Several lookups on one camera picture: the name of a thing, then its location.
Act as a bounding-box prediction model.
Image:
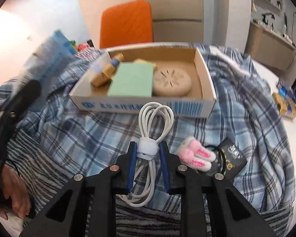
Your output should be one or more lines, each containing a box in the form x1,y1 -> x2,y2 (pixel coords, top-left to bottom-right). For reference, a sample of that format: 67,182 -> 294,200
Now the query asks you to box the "blue gold wrapped item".
273,84 -> 296,119

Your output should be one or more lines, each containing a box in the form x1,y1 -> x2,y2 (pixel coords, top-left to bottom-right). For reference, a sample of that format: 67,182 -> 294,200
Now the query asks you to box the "white cable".
121,102 -> 175,207

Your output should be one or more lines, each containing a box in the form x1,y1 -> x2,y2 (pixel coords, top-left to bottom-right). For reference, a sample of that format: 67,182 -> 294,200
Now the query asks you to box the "person's left hand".
0,165 -> 32,220

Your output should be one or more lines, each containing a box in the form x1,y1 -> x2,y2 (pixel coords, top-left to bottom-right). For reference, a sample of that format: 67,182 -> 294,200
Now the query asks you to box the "black faucet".
261,13 -> 275,26

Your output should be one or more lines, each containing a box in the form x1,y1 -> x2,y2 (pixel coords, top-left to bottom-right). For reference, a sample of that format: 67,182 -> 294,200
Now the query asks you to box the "gold blue packet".
90,53 -> 125,87

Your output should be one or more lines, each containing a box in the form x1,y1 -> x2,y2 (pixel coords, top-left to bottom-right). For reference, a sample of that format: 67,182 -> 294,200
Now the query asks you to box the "orange chair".
99,0 -> 154,49

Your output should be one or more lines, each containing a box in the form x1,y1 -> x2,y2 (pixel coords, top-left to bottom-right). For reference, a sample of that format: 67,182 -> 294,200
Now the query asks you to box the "beige vanity cabinet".
244,21 -> 296,71

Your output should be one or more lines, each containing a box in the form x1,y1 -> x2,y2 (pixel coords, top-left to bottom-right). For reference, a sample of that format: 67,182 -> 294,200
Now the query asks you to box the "pink white bunny plush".
176,137 -> 216,171

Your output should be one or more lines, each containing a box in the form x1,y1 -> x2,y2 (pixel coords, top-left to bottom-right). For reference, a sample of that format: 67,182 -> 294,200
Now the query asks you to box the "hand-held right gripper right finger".
159,141 -> 279,237

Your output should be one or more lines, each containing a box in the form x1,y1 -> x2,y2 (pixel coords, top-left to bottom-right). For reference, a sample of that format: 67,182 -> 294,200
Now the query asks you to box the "beige refrigerator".
133,0 -> 205,42

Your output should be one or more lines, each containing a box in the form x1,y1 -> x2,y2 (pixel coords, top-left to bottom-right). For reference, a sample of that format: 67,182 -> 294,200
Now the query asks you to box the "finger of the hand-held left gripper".
0,78 -> 42,139

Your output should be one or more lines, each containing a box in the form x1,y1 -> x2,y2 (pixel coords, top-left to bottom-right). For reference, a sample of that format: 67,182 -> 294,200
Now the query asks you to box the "black packet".
207,138 -> 247,179

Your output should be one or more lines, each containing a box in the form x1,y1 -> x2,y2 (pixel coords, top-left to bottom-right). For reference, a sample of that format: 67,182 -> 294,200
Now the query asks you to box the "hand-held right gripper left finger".
20,141 -> 139,237

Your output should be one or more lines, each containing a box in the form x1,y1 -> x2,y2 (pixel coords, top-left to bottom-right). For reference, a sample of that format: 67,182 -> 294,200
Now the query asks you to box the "beige round case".
152,65 -> 193,97

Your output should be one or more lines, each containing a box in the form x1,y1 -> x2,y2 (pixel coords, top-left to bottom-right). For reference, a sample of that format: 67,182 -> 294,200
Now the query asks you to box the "grey striped cloth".
0,128 -> 294,237

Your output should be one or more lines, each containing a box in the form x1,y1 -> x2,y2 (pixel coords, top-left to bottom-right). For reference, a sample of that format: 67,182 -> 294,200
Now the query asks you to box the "green snap pouch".
107,62 -> 155,98

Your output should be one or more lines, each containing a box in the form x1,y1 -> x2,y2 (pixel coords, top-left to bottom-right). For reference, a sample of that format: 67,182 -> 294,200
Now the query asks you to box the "light blue package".
25,29 -> 77,104

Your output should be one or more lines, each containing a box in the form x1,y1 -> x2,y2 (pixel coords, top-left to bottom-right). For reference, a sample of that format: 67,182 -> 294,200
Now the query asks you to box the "cardboard box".
68,42 -> 217,118

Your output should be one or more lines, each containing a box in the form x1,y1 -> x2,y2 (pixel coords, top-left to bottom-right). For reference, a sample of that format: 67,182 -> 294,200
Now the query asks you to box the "blue plaid shirt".
0,44 -> 295,213

